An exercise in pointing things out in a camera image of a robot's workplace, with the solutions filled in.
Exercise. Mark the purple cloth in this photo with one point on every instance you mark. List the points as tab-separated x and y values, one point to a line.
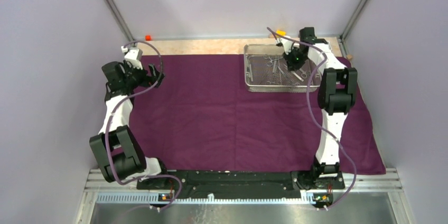
202	117

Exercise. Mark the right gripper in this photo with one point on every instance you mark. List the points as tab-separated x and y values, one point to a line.
291	66

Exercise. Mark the yellow small block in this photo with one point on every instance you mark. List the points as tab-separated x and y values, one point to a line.
280	33

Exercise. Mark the metal mesh instrument tray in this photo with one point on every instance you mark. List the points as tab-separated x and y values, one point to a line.
265	81

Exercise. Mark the steel hemostat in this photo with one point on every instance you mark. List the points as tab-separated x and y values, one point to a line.
276	64

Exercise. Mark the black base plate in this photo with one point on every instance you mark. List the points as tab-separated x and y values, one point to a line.
198	184

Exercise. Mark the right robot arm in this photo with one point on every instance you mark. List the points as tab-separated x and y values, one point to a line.
336	95

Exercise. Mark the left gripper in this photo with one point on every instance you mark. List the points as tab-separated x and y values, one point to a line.
147	80

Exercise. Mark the steel forceps clamp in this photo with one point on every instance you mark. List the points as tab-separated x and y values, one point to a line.
268	62

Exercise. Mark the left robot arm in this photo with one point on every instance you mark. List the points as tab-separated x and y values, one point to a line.
117	152

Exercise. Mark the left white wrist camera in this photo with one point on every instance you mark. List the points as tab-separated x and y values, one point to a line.
133	57

